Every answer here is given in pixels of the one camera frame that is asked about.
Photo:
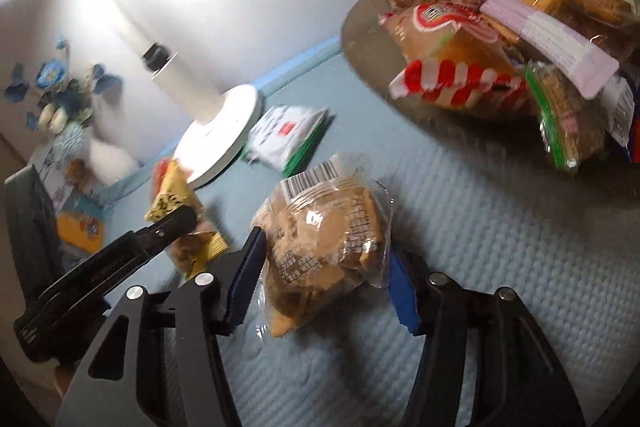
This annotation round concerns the red snack packet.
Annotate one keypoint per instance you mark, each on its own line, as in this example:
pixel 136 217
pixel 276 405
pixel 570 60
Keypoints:
pixel 170 178

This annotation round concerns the green edged cracker packet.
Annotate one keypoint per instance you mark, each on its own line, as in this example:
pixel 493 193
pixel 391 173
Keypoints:
pixel 569 124

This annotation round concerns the light blue quilted mat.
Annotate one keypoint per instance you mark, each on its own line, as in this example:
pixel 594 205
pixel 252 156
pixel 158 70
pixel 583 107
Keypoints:
pixel 496 264

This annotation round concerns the clear bag of crackers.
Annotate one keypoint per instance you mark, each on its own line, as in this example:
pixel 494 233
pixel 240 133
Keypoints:
pixel 328 232

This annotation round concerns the blue white artificial flowers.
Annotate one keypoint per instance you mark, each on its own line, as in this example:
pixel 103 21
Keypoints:
pixel 64 101

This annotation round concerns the pink white packet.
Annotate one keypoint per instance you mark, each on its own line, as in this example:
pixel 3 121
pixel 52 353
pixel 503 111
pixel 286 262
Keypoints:
pixel 586 65

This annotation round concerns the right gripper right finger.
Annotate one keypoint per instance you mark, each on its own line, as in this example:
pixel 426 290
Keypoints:
pixel 519 379

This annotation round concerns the red white striped snack bag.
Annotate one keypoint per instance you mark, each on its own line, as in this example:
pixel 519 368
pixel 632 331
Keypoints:
pixel 455 61

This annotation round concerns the yellow snack packet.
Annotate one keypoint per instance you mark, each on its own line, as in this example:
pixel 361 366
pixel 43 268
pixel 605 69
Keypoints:
pixel 195 240

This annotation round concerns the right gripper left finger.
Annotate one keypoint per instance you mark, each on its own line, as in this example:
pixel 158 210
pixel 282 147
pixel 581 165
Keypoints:
pixel 158 348

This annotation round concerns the white green snack packet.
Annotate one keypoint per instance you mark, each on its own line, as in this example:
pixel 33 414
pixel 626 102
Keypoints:
pixel 285 137

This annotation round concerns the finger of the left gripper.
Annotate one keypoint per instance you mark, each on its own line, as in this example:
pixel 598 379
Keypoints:
pixel 63 321

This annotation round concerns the white blue snack packet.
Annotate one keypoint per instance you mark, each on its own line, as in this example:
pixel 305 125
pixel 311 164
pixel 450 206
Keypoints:
pixel 617 105

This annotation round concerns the white ribbed vase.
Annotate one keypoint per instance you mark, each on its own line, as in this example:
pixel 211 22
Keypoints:
pixel 109 163

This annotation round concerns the english textbook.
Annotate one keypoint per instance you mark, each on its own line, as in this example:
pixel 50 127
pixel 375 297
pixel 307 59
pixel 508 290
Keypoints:
pixel 79 215

